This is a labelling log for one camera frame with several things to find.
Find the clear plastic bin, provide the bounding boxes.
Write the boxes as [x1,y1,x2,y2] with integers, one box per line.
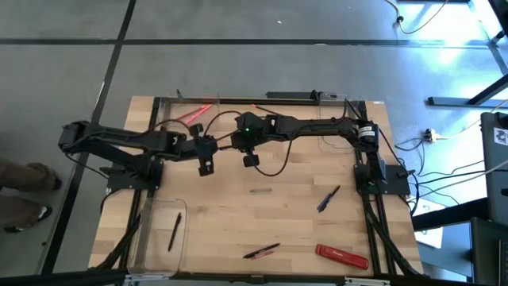
[158,95,221,138]
[317,100,360,155]
[127,197,189,277]

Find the white paper sheet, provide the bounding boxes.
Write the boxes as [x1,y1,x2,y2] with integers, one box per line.
[414,197,445,250]

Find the black marker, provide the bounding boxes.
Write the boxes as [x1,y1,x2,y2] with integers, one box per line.
[242,242,282,260]

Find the bright blue pen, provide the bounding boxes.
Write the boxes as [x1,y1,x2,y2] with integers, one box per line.
[316,193,333,214]

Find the black flat bar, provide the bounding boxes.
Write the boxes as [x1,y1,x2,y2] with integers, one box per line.
[265,90,323,101]

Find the red stapler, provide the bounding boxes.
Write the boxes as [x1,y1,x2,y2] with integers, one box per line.
[314,243,370,271]

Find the black pen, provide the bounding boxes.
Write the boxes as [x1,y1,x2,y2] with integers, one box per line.
[167,211,183,253]

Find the black right camera cable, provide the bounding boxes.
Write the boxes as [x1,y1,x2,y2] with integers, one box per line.
[247,126,297,178]

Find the black pencil orange eraser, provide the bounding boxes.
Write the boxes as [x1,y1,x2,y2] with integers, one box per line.
[250,103,281,118]

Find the yellow floor cable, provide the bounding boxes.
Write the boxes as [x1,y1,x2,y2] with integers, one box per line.
[382,0,452,36]

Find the black camera cable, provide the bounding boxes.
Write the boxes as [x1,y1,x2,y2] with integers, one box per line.
[247,126,297,178]
[202,110,241,138]

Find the grey computer tower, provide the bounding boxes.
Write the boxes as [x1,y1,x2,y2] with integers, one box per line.
[479,111,508,228]

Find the red pencil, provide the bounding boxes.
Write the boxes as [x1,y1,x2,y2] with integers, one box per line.
[176,104,208,122]

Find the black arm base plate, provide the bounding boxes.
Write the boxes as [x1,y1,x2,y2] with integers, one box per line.
[106,157,165,192]
[353,163,412,197]

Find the black desk leg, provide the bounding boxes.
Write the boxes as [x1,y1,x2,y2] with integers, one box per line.
[426,72,508,108]

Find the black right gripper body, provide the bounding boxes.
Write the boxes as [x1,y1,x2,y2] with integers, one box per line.
[231,133,260,156]

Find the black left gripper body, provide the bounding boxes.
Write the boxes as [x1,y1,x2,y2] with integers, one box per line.
[193,134,219,159]

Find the black left camera cable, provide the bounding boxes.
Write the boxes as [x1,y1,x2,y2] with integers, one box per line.
[202,110,241,138]

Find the person's brown shoes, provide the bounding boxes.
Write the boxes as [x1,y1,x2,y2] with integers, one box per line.
[0,156,64,234]

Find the dark blue pen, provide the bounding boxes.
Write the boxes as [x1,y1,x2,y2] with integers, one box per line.
[321,184,342,210]

